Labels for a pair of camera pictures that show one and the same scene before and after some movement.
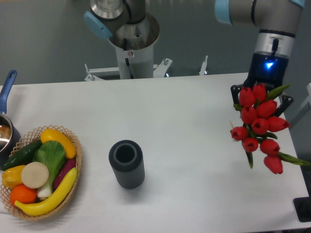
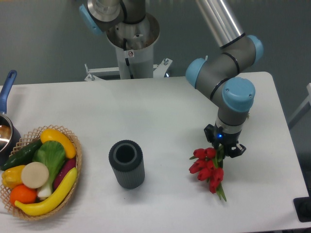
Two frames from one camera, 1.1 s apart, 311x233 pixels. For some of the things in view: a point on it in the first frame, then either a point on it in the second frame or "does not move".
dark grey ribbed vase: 126,157 does not move
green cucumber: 23,157 does not move
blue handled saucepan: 10,136 does not move
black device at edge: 302,206 does not move
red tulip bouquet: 257,110 to 207,163
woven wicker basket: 27,139 does not move
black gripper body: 269,69 to 226,140
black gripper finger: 234,90 to 210,131
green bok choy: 53,154 does not move
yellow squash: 50,134 does not move
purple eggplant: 66,165 does not move
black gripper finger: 286,100 to 236,150
